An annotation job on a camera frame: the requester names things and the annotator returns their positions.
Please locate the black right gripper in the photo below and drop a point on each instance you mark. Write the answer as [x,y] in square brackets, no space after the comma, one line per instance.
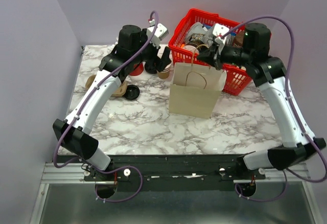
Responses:
[212,56]

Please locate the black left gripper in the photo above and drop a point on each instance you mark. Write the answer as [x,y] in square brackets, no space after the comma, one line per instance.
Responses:
[165,60]

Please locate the beige paper bag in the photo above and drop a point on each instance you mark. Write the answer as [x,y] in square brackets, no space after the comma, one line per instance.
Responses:
[195,89]

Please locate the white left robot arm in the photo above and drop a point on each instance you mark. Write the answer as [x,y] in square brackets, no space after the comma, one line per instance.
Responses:
[134,46]

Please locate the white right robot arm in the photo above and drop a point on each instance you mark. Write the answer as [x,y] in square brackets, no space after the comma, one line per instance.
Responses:
[268,73]

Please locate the stack of paper cups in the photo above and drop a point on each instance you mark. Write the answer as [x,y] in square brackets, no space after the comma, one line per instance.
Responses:
[165,73]

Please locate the dark printed jar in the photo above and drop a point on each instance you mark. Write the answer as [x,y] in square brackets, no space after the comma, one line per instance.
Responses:
[195,46]

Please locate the black lid near basket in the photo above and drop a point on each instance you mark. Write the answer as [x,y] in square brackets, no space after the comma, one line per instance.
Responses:
[150,68]

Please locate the grey crumpled bag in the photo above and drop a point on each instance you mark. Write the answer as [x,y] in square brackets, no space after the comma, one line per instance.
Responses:
[208,36]

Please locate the red straw holder cup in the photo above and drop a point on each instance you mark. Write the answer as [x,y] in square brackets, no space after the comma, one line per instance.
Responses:
[137,69]

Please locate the brown lidded round container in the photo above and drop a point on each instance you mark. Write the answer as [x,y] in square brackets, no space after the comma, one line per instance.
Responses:
[238,39]

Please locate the red plastic shopping basket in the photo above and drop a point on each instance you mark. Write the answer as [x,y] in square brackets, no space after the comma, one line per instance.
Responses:
[237,79]

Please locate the cardboard cup carrier tray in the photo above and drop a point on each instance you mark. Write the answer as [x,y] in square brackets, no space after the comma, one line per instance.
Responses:
[118,93]

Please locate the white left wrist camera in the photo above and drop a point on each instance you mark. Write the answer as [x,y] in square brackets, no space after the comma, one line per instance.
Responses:
[160,33]

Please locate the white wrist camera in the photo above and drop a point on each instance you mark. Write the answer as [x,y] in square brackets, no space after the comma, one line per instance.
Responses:
[218,32]
[160,33]

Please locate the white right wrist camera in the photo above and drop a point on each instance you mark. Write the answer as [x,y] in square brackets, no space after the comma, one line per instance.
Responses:
[218,32]

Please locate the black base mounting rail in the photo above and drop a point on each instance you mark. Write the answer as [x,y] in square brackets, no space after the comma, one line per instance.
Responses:
[171,173]

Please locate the aluminium frame rail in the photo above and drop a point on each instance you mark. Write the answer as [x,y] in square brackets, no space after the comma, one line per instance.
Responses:
[73,174]

